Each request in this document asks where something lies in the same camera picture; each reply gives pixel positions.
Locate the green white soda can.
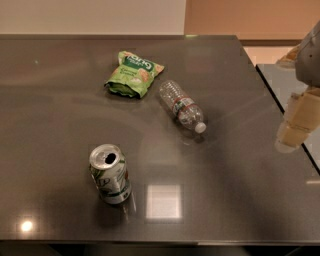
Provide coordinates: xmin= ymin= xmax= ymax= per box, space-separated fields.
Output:
xmin=89 ymin=144 xmax=132 ymax=205

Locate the clear plastic water bottle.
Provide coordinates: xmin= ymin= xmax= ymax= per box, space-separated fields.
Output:
xmin=159 ymin=80 xmax=207 ymax=134

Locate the grey side table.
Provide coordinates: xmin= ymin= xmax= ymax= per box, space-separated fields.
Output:
xmin=256 ymin=64 xmax=320 ymax=173

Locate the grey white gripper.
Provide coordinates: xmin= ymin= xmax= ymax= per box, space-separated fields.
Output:
xmin=275 ymin=21 xmax=320 ymax=153

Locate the green chip bag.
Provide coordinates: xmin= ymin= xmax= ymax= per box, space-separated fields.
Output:
xmin=105 ymin=51 xmax=165 ymax=98

